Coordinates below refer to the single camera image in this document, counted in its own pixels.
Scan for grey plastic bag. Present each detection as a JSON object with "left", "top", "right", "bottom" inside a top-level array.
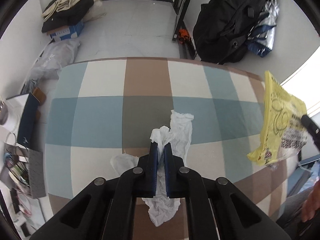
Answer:
[{"left": 26, "top": 39, "right": 81, "bottom": 81}]

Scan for blue white cardboard box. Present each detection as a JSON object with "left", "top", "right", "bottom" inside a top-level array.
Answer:
[{"left": 47, "top": 21, "right": 84, "bottom": 42}]

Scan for tangled cables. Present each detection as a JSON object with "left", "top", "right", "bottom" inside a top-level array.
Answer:
[{"left": 2, "top": 132, "right": 29, "bottom": 181}]

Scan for white cloth bag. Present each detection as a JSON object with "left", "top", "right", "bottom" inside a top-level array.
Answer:
[{"left": 83, "top": 0, "right": 106, "bottom": 22}]

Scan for silver blue folded umbrella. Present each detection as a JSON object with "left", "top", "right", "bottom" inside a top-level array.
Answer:
[{"left": 247, "top": 0, "right": 279, "bottom": 57}]

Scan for beige garment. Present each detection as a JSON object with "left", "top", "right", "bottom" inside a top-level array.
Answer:
[{"left": 42, "top": 0, "right": 81, "bottom": 22}]

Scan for black backpack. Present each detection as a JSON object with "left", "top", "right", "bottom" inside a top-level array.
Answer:
[{"left": 193, "top": 0, "right": 267, "bottom": 64}]

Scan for grey speckled box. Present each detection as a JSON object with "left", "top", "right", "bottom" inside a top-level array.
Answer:
[{"left": 28, "top": 150, "right": 46, "bottom": 199}]

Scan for dark blue book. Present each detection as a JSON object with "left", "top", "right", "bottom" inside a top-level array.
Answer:
[{"left": 17, "top": 93, "right": 39, "bottom": 148}]

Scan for person's right hand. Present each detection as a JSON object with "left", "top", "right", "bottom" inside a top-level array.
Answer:
[{"left": 302, "top": 187, "right": 319, "bottom": 222}]

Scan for orange black item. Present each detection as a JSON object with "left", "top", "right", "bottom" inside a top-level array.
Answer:
[{"left": 177, "top": 28, "right": 191, "bottom": 44}]

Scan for brown wallet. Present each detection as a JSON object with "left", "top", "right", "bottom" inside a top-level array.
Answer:
[{"left": 32, "top": 87, "right": 47, "bottom": 106}]

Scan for checkered tablecloth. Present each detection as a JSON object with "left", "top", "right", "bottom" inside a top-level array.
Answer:
[{"left": 44, "top": 57, "right": 302, "bottom": 240}]

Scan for white tissue paper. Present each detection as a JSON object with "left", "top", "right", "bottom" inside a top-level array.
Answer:
[{"left": 109, "top": 109, "right": 195, "bottom": 228}]

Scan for toothpick holder jar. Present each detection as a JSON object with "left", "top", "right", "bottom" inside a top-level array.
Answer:
[{"left": 0, "top": 98, "right": 9, "bottom": 125}]

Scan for yellow printed plastic bag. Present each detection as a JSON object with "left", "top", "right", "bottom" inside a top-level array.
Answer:
[{"left": 247, "top": 71, "right": 308, "bottom": 166}]

